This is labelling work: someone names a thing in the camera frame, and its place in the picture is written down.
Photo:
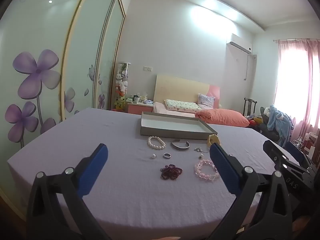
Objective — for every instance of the blue plush garment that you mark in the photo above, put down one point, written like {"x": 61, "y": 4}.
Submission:
{"x": 281, "y": 121}

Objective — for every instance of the pink nightstand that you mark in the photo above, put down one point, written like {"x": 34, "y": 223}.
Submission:
{"x": 138, "y": 108}

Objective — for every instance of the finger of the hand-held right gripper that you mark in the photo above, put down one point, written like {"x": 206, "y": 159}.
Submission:
{"x": 275, "y": 153}
{"x": 298, "y": 156}

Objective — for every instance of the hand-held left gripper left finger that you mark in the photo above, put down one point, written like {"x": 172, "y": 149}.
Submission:
{"x": 93, "y": 170}

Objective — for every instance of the dark wooden chair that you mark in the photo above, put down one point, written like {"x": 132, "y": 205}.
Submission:
{"x": 250, "y": 106}

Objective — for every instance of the pink pillow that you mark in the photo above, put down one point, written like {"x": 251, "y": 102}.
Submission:
{"x": 222, "y": 118}

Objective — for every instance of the yellow plush toy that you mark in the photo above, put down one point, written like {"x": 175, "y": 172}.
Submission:
{"x": 120, "y": 103}

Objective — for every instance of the red and yellow toys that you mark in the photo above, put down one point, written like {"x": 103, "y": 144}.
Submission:
{"x": 255, "y": 122}

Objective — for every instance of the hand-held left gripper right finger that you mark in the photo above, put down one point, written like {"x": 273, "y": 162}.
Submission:
{"x": 223, "y": 170}

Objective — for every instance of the pink curtain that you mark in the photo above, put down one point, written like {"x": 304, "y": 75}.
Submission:
{"x": 311, "y": 92}

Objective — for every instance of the white and blue pillow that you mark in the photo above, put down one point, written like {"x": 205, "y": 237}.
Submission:
{"x": 206, "y": 100}

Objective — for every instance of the grey shallow cardboard box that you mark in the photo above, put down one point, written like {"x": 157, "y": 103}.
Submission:
{"x": 172, "y": 126}

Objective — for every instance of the white air conditioner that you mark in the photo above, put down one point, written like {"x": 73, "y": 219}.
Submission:
{"x": 240, "y": 43}

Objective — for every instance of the yellow wrist watch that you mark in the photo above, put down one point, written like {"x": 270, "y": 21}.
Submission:
{"x": 212, "y": 138}

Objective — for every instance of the floral sliding door wardrobe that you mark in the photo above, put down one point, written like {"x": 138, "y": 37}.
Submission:
{"x": 37, "y": 67}

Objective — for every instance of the cream patterned pillow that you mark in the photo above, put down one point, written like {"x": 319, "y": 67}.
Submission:
{"x": 182, "y": 105}

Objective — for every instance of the cream and pink headboard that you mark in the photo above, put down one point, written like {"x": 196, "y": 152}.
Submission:
{"x": 180, "y": 88}

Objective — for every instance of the clear tube of plush toys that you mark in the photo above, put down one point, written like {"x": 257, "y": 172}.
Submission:
{"x": 122, "y": 82}

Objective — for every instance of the lilac tablecloth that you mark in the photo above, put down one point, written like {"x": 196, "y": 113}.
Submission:
{"x": 130, "y": 192}

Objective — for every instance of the white mug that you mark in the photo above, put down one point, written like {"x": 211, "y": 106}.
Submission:
{"x": 136, "y": 99}

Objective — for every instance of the wall switch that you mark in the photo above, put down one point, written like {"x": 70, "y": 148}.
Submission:
{"x": 148, "y": 68}

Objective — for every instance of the wide silver cuff bangle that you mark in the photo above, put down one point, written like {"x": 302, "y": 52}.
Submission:
{"x": 180, "y": 148}

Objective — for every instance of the air conditioner pipe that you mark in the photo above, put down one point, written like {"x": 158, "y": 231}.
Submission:
{"x": 246, "y": 67}

